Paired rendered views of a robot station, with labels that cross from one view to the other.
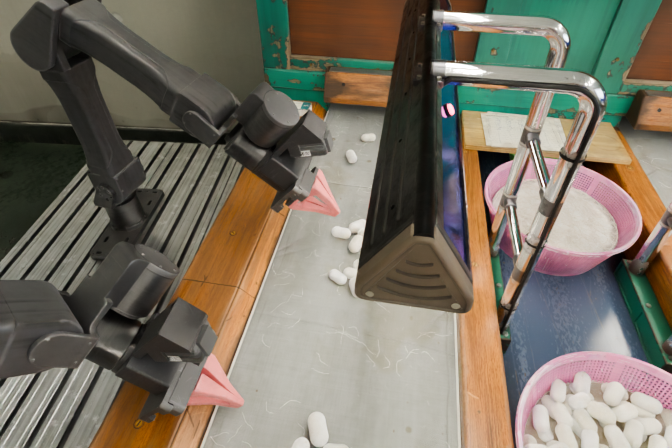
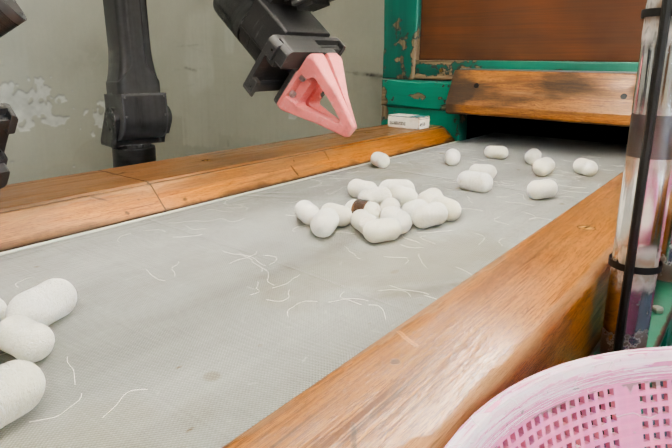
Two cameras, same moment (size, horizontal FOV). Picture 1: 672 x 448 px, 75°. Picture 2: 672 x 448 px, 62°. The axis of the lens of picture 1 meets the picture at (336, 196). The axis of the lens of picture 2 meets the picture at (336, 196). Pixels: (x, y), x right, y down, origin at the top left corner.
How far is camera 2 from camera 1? 0.48 m
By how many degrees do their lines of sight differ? 36
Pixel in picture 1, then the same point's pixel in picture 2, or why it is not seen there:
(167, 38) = not seen: hidden behind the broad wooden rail
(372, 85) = (519, 85)
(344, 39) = (490, 32)
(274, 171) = (258, 23)
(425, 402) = (299, 356)
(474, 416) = (373, 363)
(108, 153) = (126, 63)
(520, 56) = not seen: outside the picture
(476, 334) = (508, 281)
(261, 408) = (12, 280)
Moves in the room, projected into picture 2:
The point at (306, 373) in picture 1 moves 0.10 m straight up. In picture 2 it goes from (131, 272) to (118, 118)
